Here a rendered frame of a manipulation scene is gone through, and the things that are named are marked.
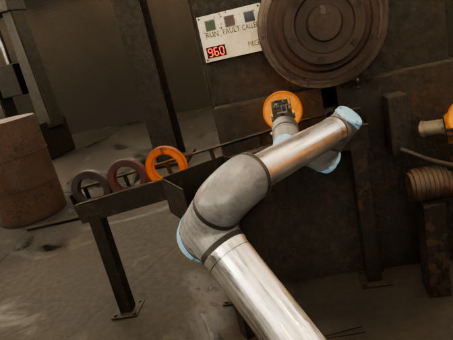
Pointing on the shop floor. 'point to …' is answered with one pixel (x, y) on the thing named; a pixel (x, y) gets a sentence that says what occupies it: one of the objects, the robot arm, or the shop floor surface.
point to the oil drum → (26, 174)
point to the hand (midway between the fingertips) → (281, 106)
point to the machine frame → (312, 222)
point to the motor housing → (432, 224)
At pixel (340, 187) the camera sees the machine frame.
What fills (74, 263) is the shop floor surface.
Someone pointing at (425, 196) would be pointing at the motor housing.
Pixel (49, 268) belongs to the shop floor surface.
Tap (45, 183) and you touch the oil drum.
